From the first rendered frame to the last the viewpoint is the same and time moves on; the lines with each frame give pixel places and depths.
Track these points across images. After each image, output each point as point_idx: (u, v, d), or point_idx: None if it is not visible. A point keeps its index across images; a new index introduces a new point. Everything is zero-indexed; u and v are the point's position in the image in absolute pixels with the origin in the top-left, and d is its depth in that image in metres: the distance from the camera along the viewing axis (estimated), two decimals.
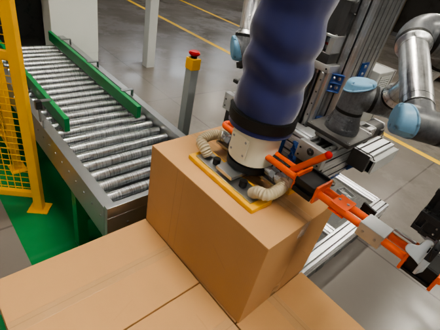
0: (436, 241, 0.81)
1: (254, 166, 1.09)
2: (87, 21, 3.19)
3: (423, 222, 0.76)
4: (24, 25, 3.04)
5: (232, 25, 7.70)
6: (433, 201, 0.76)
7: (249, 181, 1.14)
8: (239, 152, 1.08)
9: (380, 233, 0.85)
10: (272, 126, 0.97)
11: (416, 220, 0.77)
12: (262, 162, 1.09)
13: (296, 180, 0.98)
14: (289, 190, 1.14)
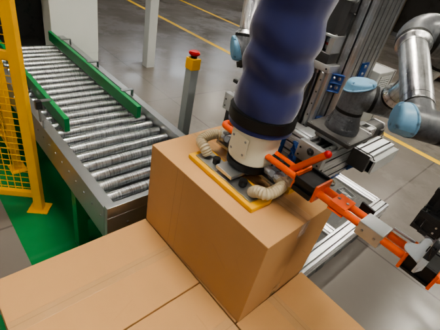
0: (436, 239, 0.82)
1: (254, 165, 1.09)
2: (87, 21, 3.19)
3: (423, 220, 0.76)
4: (24, 25, 3.04)
5: (232, 25, 7.70)
6: (433, 201, 0.76)
7: (249, 181, 1.14)
8: (239, 152, 1.08)
9: (379, 232, 0.85)
10: (272, 125, 0.98)
11: (416, 219, 0.78)
12: (262, 162, 1.09)
13: (296, 179, 0.98)
14: (289, 189, 1.14)
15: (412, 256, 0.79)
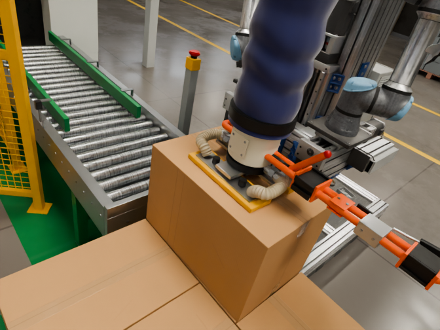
0: None
1: (253, 165, 1.09)
2: (87, 21, 3.19)
3: None
4: (24, 25, 3.04)
5: (232, 25, 7.70)
6: None
7: (248, 181, 1.14)
8: (239, 152, 1.08)
9: (378, 232, 0.85)
10: (271, 125, 0.98)
11: None
12: (262, 162, 1.09)
13: (296, 179, 0.98)
14: (289, 189, 1.14)
15: (411, 256, 0.79)
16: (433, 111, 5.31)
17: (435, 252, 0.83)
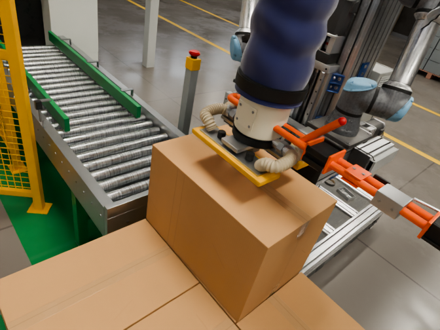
0: (437, 12, 0.94)
1: (261, 138, 1.03)
2: (87, 21, 3.19)
3: None
4: (24, 25, 3.04)
5: (232, 25, 7.70)
6: None
7: (256, 155, 1.08)
8: (246, 123, 1.02)
9: (399, 201, 0.79)
10: (281, 91, 0.92)
11: None
12: (270, 134, 1.03)
13: (308, 149, 0.92)
14: (298, 164, 1.08)
15: (435, 226, 0.73)
16: (433, 111, 5.31)
17: None
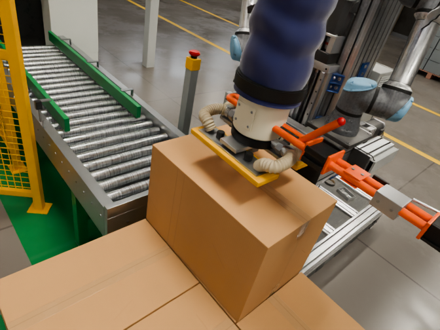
0: (438, 12, 0.94)
1: (260, 138, 1.03)
2: (87, 21, 3.19)
3: None
4: (24, 25, 3.04)
5: (232, 25, 7.70)
6: None
7: (255, 156, 1.08)
8: (245, 124, 1.02)
9: (397, 202, 0.79)
10: (280, 91, 0.91)
11: None
12: (269, 134, 1.03)
13: (306, 149, 0.91)
14: (297, 165, 1.08)
15: (435, 226, 0.72)
16: (433, 111, 5.31)
17: None
